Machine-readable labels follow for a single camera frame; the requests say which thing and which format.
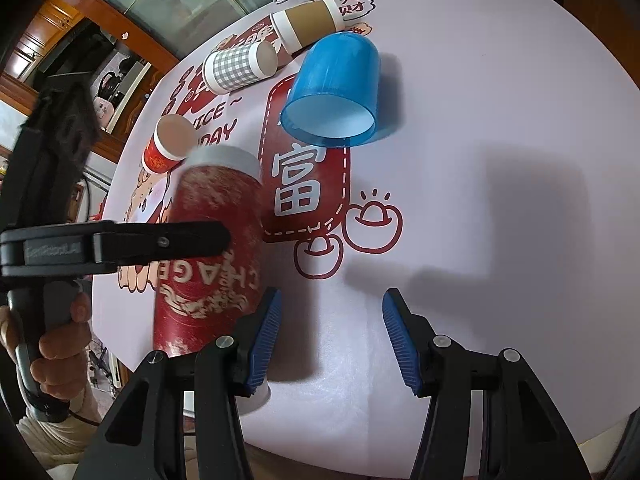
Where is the brown sleeved paper cup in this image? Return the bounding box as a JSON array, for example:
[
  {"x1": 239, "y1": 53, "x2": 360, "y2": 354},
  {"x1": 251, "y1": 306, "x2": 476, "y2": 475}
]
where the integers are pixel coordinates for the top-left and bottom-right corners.
[{"x1": 270, "y1": 0, "x2": 345, "y2": 55}]

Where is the pink printed tablecloth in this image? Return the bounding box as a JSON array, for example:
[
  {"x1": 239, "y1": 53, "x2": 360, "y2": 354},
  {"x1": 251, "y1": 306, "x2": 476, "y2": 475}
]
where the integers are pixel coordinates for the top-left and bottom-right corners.
[{"x1": 104, "y1": 0, "x2": 639, "y2": 478}]

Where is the grey checked paper cup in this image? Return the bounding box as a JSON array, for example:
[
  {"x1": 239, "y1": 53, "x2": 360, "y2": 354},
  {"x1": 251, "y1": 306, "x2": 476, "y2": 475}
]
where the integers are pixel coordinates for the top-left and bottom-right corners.
[{"x1": 203, "y1": 40, "x2": 278, "y2": 96}]

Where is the blue plastic cup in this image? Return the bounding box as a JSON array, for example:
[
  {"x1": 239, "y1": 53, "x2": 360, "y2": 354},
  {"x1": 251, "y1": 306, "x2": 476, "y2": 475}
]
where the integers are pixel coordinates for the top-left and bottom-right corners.
[{"x1": 280, "y1": 32, "x2": 381, "y2": 148}]

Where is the tall red patterned paper cup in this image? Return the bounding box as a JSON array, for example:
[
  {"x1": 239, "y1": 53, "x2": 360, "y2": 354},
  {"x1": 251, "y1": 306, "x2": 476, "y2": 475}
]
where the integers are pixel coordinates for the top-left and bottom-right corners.
[{"x1": 150, "y1": 144, "x2": 274, "y2": 417}]

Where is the small red paper cup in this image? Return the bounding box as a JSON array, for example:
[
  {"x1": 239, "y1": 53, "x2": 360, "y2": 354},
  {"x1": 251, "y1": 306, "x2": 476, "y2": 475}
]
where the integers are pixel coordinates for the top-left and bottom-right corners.
[{"x1": 142, "y1": 114, "x2": 198, "y2": 174}]

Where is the person's left hand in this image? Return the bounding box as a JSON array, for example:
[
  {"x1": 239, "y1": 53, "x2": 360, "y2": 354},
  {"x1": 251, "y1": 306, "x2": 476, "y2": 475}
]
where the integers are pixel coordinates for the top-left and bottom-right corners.
[{"x1": 30, "y1": 292, "x2": 92, "y2": 401}]

